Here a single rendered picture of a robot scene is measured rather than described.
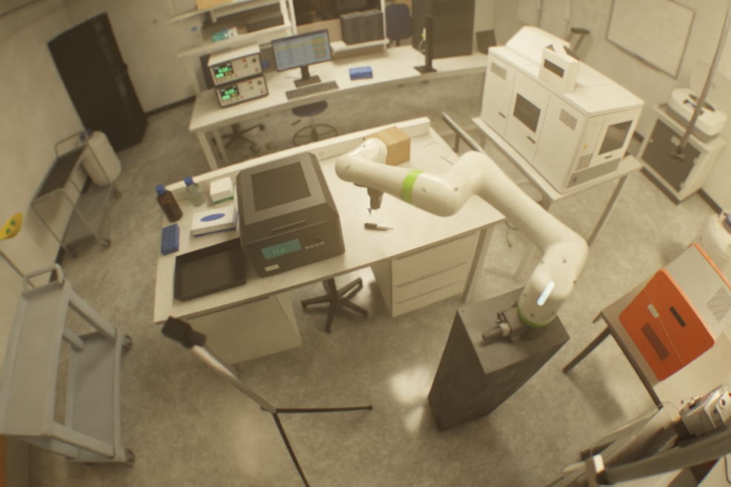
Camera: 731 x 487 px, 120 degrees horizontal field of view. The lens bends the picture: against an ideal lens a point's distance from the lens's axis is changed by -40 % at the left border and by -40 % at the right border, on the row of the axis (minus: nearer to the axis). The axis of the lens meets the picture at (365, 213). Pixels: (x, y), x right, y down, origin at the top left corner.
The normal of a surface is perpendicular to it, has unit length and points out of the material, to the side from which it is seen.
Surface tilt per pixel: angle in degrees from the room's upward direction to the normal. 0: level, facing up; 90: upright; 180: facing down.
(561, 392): 0
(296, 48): 86
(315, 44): 86
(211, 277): 0
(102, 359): 0
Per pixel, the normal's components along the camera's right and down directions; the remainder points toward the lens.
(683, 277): -0.07, -0.70
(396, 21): 0.30, 0.54
